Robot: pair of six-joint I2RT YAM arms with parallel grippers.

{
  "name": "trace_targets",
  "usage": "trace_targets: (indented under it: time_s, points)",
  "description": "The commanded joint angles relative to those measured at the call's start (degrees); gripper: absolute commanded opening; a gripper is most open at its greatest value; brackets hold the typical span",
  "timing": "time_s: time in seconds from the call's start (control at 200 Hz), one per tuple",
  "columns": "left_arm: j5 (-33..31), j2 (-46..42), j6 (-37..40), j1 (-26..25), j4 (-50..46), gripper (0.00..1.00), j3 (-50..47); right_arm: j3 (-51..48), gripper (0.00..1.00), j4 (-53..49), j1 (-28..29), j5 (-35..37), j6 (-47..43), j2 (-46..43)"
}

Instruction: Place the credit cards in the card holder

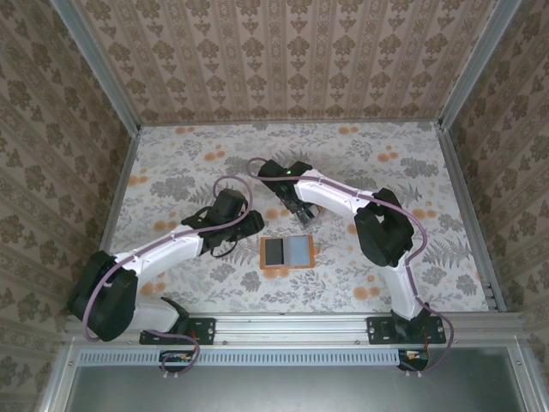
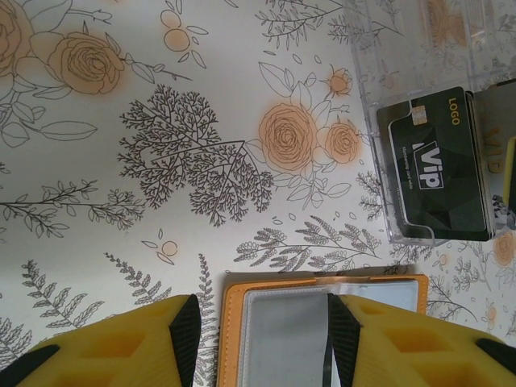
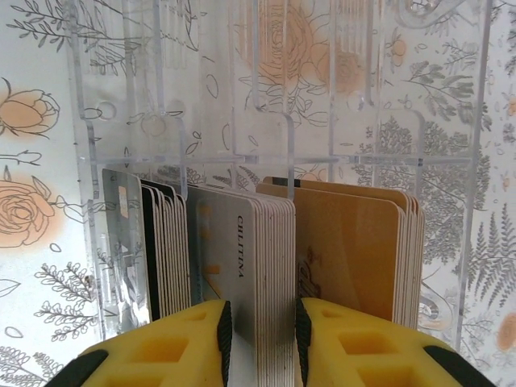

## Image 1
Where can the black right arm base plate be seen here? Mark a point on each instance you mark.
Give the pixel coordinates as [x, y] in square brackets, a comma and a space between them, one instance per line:
[377, 330]

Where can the aluminium side frame rail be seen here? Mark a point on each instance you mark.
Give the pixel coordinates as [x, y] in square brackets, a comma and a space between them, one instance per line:
[455, 171]
[124, 171]

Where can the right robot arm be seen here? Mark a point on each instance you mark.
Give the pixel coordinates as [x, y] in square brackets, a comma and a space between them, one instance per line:
[326, 193]

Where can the grey metal panel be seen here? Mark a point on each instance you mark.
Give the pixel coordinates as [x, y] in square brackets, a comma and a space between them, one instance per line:
[279, 390]

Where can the orange card case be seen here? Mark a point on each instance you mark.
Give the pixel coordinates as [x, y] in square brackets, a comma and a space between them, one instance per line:
[262, 253]

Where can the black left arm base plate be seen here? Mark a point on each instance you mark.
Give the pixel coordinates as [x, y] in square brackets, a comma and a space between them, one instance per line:
[206, 330]

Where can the small electronics board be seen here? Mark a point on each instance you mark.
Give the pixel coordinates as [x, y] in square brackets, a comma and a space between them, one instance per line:
[176, 360]
[414, 359]

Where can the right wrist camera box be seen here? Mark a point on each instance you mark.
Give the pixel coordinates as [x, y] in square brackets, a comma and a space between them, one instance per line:
[276, 171]

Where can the floral patterned tablecloth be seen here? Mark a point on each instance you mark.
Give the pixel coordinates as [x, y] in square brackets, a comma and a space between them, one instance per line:
[193, 171]

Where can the aluminium back frame rail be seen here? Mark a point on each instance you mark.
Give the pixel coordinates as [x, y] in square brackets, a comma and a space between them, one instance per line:
[300, 123]

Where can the aluminium front frame rail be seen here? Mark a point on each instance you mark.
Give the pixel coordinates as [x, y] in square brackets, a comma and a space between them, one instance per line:
[291, 328]

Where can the aluminium upright frame post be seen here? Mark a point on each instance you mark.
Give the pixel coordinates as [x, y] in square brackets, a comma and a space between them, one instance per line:
[477, 64]
[99, 64]

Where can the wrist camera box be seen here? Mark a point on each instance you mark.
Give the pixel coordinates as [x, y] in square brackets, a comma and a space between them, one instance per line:
[276, 171]
[227, 204]

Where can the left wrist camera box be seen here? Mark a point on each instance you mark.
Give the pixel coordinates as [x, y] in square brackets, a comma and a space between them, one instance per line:
[227, 204]

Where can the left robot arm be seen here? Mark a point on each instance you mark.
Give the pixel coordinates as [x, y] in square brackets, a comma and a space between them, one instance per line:
[171, 253]

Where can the black card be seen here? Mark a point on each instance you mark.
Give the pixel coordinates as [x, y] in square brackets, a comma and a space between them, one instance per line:
[274, 252]

